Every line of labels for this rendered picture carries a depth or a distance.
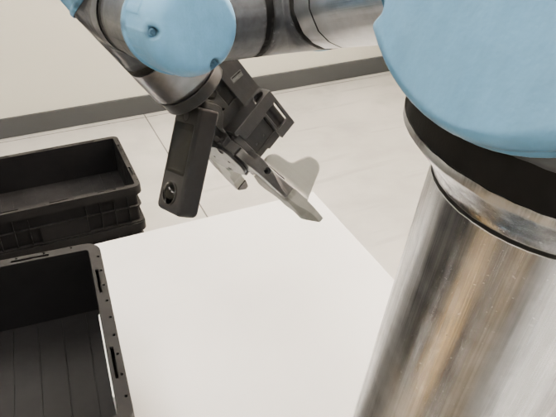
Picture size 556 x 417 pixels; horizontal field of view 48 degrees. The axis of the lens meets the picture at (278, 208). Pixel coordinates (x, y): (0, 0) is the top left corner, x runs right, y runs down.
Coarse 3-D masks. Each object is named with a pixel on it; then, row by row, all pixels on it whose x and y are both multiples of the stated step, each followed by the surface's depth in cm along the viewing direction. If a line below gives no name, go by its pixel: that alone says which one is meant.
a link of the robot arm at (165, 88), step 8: (152, 72) 65; (160, 72) 59; (208, 72) 62; (136, 80) 62; (144, 80) 60; (152, 80) 60; (160, 80) 60; (168, 80) 60; (176, 80) 60; (184, 80) 60; (192, 80) 60; (200, 80) 61; (144, 88) 62; (152, 88) 61; (160, 88) 60; (168, 88) 60; (176, 88) 60; (184, 88) 60; (192, 88) 61; (152, 96) 62; (160, 96) 61; (168, 96) 61; (176, 96) 61; (184, 96) 61
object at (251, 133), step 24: (216, 72) 63; (240, 72) 66; (192, 96) 61; (216, 96) 65; (240, 96) 66; (264, 96) 66; (240, 120) 66; (264, 120) 69; (288, 120) 69; (216, 144) 66; (240, 144) 66; (264, 144) 69; (240, 168) 67
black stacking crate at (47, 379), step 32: (0, 288) 79; (32, 288) 80; (64, 288) 82; (0, 320) 81; (32, 320) 83; (64, 320) 84; (96, 320) 84; (0, 352) 79; (32, 352) 79; (64, 352) 79; (96, 352) 79; (0, 384) 75; (32, 384) 75; (64, 384) 75; (96, 384) 75; (0, 416) 71; (32, 416) 71; (64, 416) 71; (96, 416) 71
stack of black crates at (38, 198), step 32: (0, 160) 169; (32, 160) 173; (64, 160) 176; (96, 160) 180; (128, 160) 168; (0, 192) 174; (32, 192) 174; (64, 192) 174; (96, 192) 155; (128, 192) 157; (0, 224) 149; (32, 224) 152; (64, 224) 155; (96, 224) 159; (128, 224) 162; (0, 256) 152
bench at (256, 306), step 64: (128, 256) 116; (192, 256) 116; (256, 256) 116; (320, 256) 116; (128, 320) 102; (192, 320) 102; (256, 320) 102; (320, 320) 102; (128, 384) 91; (192, 384) 91; (256, 384) 91; (320, 384) 91
